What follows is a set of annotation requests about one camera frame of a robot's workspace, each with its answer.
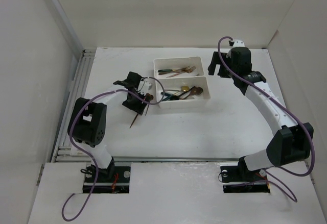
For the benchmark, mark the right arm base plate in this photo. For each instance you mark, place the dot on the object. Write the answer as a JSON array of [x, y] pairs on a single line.
[[236, 182]]

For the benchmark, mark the copper spoon round bowl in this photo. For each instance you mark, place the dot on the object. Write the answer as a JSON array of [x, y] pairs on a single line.
[[134, 122]]

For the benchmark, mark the rose gold fork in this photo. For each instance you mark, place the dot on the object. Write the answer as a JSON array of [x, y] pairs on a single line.
[[176, 74]]

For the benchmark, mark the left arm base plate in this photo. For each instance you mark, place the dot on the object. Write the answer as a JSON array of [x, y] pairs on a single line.
[[116, 182]]

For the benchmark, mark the black spoon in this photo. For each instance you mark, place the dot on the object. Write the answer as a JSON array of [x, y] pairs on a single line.
[[184, 93]]

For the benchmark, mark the white bin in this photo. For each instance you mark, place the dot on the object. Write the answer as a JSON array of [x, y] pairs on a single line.
[[180, 93], [175, 63]]

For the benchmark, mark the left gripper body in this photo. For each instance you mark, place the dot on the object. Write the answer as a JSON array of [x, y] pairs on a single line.
[[136, 104]]

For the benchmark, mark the small gold spoon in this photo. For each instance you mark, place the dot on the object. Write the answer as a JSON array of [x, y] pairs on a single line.
[[183, 89]]

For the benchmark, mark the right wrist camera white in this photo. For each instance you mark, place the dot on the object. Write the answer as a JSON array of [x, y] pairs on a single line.
[[236, 43]]

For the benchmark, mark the white bin far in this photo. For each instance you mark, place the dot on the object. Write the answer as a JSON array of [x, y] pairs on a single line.
[[175, 63]]

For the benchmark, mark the aluminium rail left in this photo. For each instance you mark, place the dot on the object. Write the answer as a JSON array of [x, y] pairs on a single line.
[[75, 89]]

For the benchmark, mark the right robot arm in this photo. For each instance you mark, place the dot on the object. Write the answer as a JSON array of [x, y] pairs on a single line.
[[292, 140]]

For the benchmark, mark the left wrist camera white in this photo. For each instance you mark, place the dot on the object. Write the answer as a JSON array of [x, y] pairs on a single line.
[[144, 87]]

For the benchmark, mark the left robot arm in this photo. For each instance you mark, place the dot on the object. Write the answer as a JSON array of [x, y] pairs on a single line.
[[87, 125]]

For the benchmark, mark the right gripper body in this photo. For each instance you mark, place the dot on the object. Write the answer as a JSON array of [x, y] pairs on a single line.
[[232, 68]]

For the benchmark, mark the white bin near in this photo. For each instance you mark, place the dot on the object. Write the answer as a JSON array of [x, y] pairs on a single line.
[[180, 93]]

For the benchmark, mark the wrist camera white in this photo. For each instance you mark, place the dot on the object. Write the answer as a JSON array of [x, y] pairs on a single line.
[[236, 43], [144, 87]]

